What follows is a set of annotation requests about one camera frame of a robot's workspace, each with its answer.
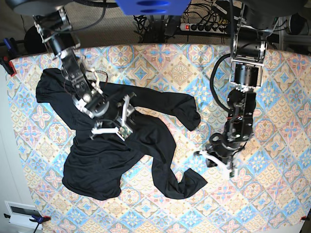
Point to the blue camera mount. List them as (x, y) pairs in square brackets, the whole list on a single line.
[(153, 7)]

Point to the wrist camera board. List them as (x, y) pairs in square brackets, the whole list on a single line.
[(124, 132), (233, 172)]

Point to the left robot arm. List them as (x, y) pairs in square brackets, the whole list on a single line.
[(247, 51)]

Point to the red black clamp left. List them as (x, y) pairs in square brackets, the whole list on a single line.
[(8, 66)]

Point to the white wall vent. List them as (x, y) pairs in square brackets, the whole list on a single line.
[(20, 214)]

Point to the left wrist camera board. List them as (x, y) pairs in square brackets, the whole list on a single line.
[(233, 172)]

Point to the white power strip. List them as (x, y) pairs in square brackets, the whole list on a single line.
[(203, 28)]

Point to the patterned tablecloth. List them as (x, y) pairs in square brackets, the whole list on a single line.
[(271, 189)]

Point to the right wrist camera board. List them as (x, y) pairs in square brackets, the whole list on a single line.
[(124, 132)]

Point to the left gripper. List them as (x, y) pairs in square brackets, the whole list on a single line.
[(223, 150)]

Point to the black t-shirt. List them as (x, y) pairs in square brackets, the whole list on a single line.
[(95, 165)]

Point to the black round stool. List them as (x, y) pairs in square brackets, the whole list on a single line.
[(33, 42)]

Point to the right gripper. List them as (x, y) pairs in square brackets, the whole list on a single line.
[(112, 114)]

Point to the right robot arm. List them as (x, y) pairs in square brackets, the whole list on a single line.
[(56, 31)]

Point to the blue clamp bottom left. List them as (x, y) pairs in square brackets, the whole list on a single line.
[(36, 219)]

